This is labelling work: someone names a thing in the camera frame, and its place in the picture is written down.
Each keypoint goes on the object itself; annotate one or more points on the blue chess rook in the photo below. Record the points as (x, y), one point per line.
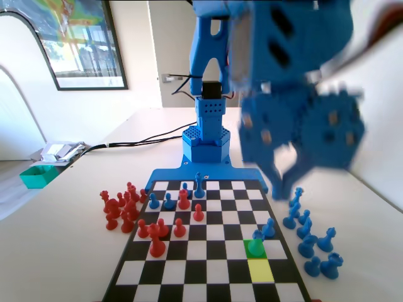
(255, 248)
(330, 267)

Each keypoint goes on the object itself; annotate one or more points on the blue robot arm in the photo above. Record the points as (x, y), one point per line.
(204, 151)

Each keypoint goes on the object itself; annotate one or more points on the blue chess king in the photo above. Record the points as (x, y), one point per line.
(198, 188)

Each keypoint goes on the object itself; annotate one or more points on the red chess pawn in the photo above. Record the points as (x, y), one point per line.
(127, 198)
(143, 195)
(162, 228)
(179, 229)
(197, 214)
(142, 229)
(111, 222)
(129, 185)

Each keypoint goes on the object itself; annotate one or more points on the red chess king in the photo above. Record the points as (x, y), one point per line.
(156, 243)

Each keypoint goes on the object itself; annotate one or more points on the black and white chessboard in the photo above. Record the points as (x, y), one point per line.
(220, 220)

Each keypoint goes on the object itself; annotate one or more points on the blue board holder plate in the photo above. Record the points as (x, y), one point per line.
(170, 174)

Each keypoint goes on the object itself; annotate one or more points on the white door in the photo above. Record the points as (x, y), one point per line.
(173, 47)

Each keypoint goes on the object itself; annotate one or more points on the framed colourful poster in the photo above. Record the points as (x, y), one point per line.
(85, 47)

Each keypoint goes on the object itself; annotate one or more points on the pile of white papers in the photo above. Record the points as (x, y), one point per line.
(60, 151)

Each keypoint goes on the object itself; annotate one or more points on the green plastic box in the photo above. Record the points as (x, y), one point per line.
(36, 176)

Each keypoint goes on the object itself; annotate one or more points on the white curved panel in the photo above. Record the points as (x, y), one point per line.
(19, 63)

